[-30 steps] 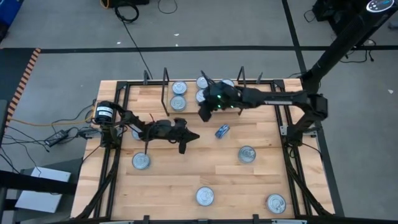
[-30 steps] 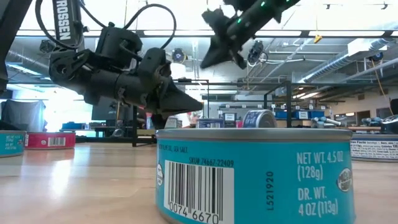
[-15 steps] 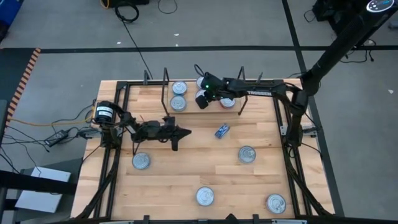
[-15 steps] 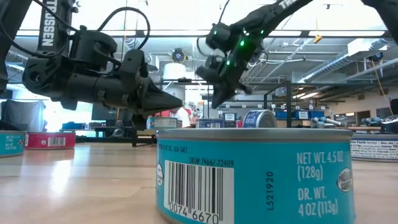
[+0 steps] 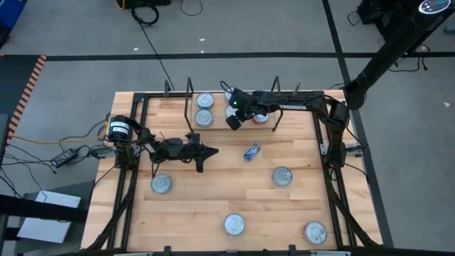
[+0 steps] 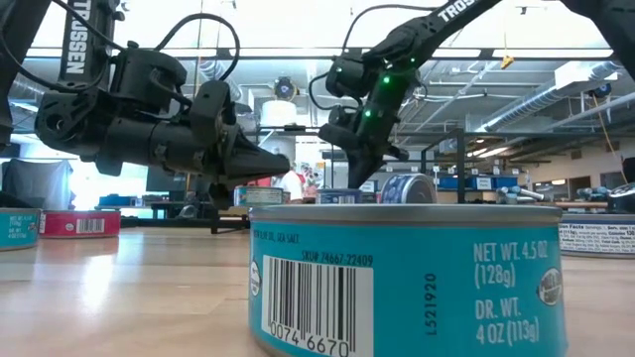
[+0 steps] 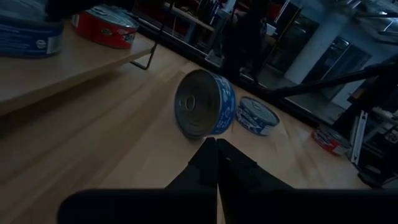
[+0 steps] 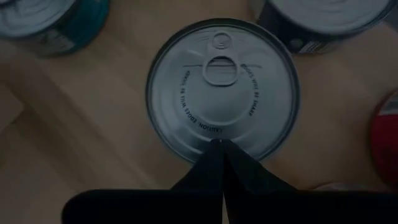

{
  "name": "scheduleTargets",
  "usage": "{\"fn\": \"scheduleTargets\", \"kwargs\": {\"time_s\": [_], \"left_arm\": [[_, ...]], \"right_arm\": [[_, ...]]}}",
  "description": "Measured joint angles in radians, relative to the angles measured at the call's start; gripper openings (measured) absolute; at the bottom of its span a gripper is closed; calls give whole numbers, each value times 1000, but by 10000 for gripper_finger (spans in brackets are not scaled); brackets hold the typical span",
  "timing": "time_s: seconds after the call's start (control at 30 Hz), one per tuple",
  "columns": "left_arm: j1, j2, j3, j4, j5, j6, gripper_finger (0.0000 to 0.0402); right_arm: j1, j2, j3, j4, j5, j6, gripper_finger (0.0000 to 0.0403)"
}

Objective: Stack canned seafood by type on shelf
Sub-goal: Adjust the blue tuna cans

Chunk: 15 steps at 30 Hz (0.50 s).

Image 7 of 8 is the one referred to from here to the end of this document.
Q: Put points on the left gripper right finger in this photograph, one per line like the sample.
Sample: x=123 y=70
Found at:
x=239 y=174

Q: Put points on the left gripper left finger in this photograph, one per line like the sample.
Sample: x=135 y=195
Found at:
x=205 y=168

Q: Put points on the blue label seafood can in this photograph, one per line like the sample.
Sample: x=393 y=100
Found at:
x=202 y=102
x=258 y=115
x=28 y=37

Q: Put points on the red label seafood can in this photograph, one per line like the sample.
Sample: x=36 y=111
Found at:
x=331 y=141
x=102 y=31

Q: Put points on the wooden shelf board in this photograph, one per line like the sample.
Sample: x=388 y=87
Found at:
x=62 y=71

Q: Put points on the black metal shelf bracket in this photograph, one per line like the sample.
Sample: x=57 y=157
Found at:
x=151 y=56

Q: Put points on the white mounting bracket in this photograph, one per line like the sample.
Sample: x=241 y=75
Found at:
x=360 y=137

